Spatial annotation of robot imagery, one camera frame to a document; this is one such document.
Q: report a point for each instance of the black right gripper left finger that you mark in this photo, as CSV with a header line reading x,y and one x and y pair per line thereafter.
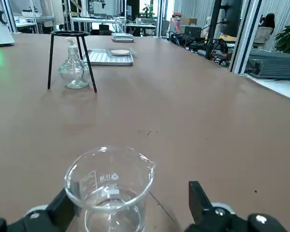
x,y
58,210

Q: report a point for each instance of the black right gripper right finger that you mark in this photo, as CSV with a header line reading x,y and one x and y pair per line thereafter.
x,y
200,205

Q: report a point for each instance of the small glass beaker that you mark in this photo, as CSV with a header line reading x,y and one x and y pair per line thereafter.
x,y
111,212

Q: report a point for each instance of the glass alcohol lamp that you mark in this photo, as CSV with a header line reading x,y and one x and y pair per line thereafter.
x,y
73,70

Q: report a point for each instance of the black metal tripod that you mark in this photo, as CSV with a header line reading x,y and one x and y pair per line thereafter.
x,y
50,62

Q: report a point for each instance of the ribbed metal tray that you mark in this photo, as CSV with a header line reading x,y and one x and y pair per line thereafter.
x,y
104,60

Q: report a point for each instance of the black finned metal case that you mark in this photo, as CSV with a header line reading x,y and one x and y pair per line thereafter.
x,y
275,65

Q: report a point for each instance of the black monitor stand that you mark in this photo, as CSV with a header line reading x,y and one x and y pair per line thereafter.
x,y
213,24

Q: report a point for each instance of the office chair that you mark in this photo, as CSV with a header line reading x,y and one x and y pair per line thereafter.
x,y
263,33

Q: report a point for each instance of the silver digital scale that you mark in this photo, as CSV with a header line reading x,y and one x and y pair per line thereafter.
x,y
122,38

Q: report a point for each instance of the green potted plant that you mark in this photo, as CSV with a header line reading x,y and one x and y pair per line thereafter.
x,y
288,38

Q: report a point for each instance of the black computer monitor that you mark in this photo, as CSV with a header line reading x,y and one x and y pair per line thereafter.
x,y
232,17

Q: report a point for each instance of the aluminium frame post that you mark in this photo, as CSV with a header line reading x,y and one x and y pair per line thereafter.
x,y
241,48

